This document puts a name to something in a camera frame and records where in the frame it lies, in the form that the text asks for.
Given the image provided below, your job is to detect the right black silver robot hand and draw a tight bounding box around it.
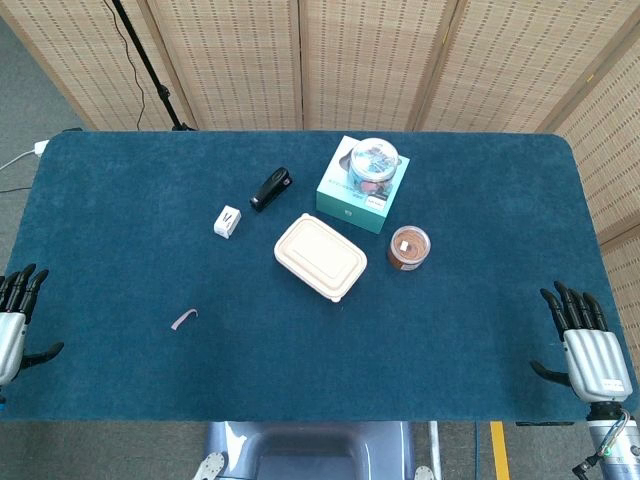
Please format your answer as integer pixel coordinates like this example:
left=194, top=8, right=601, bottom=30
left=529, top=280, right=634, bottom=404

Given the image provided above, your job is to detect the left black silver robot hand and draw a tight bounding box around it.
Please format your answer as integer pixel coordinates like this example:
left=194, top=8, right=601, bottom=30
left=0, top=263, right=65, bottom=390

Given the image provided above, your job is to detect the small pink strip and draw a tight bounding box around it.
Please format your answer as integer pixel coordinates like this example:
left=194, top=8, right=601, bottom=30
left=170, top=308, right=199, bottom=331

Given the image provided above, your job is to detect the cream lidded food container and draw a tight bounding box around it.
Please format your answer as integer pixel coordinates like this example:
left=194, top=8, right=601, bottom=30
left=273, top=212, right=369, bottom=304

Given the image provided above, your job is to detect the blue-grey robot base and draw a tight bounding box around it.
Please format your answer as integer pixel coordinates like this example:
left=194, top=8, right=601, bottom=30
left=192, top=421, right=436, bottom=480

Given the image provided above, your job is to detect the small white staple box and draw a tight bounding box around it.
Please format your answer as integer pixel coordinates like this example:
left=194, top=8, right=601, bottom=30
left=213, top=204, right=242, bottom=240

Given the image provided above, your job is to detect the teal cardboard box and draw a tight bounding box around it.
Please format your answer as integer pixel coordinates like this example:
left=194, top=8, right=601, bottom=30
left=315, top=134, right=411, bottom=235

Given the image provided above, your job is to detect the yellow floor tape strip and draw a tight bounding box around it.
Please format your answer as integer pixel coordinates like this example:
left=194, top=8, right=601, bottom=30
left=489, top=421, right=511, bottom=480

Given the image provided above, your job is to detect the clear jar of rubber bands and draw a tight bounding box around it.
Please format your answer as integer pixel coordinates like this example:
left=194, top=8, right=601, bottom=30
left=387, top=225, right=432, bottom=272

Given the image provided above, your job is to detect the blue table cloth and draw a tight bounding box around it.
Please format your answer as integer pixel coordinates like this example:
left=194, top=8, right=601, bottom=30
left=0, top=130, right=640, bottom=424

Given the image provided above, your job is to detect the clear jar of binder clips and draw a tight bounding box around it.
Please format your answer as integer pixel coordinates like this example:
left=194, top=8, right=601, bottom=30
left=348, top=137, right=403, bottom=197

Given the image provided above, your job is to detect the black stapler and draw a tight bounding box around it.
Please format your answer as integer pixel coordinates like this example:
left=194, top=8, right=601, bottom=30
left=249, top=166, right=294, bottom=213

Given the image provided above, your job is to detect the black tripod stand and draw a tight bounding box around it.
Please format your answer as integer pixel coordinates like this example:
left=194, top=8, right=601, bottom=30
left=110, top=0, right=197, bottom=132

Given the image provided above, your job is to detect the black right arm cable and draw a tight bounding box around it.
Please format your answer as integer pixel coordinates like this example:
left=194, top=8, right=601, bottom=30
left=572, top=409, right=629, bottom=476

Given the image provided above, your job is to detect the white power plug with cable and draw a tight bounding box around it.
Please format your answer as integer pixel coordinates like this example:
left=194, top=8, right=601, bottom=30
left=0, top=139, right=50, bottom=172

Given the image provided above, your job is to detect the thin black hanging cable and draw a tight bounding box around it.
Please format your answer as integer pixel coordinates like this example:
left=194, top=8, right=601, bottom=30
left=102, top=0, right=146, bottom=129

